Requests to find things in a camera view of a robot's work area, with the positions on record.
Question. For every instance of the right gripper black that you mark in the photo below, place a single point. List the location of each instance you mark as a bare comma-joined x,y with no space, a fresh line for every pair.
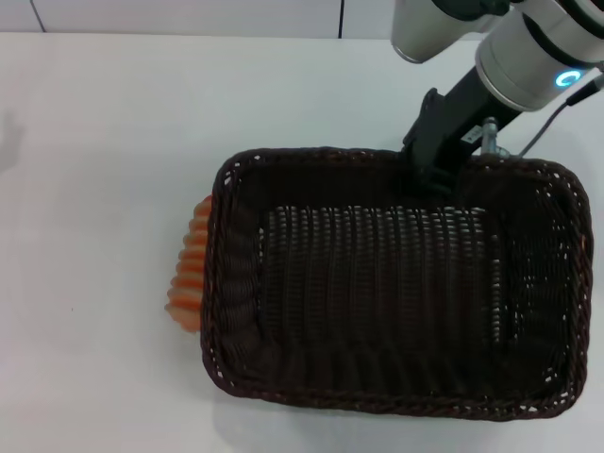
446,127

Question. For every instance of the dark brown woven basket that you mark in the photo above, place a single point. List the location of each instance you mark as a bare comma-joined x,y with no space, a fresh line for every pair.
377,292

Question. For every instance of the striped long bread roll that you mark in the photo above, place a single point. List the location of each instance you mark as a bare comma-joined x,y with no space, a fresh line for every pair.
191,269

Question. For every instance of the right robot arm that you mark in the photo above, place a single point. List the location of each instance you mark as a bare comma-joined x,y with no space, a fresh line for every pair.
524,52

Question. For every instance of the silver metal fitting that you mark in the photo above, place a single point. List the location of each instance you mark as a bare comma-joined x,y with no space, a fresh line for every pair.
491,137

